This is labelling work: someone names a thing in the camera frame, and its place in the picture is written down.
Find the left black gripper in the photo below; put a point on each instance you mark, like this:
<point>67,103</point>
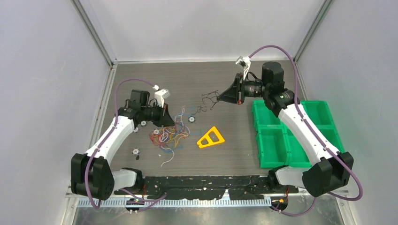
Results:
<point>164,119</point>

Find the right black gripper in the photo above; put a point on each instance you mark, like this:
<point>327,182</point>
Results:
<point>234,94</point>

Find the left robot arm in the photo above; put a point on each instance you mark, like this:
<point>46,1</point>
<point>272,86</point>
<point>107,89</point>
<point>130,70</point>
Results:
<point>91,174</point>

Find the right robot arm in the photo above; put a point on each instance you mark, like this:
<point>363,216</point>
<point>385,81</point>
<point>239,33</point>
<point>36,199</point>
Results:
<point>330,168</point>

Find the poker chip lower left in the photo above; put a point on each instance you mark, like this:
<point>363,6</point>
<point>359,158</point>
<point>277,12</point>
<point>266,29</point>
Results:
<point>136,151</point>

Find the green plastic bin organiser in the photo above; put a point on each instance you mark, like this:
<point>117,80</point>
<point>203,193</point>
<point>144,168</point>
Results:
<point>277,145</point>

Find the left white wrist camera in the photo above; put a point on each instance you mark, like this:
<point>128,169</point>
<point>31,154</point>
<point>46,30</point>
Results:
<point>160,95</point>

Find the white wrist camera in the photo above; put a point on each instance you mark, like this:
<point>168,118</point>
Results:
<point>245,63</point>
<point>160,95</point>

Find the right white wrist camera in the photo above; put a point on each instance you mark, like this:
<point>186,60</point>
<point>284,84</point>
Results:
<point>245,63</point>

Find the yellow triangular plastic frame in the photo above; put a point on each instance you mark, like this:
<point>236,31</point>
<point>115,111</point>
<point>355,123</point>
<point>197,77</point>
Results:
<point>211,138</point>

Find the white slotted cable duct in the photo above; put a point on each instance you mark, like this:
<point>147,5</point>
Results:
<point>223,202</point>

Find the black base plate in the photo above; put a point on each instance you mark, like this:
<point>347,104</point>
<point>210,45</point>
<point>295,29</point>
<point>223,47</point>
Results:
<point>241,187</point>

